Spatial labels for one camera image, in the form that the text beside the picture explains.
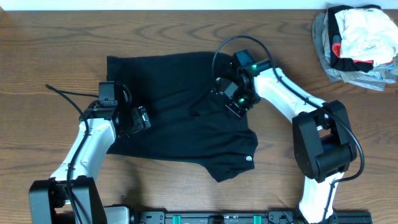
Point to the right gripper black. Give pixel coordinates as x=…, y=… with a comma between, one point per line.
x=234, y=109

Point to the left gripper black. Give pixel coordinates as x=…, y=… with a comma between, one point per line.
x=141, y=122

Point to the black t-shirt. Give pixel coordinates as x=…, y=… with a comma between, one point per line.
x=188, y=123

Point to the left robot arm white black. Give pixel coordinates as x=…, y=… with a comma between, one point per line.
x=70, y=194

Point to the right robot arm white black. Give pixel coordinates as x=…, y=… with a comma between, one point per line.
x=324, y=144

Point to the pile of clothes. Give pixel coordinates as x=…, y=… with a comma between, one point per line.
x=357, y=45

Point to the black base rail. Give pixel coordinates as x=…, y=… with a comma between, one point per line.
x=270, y=217

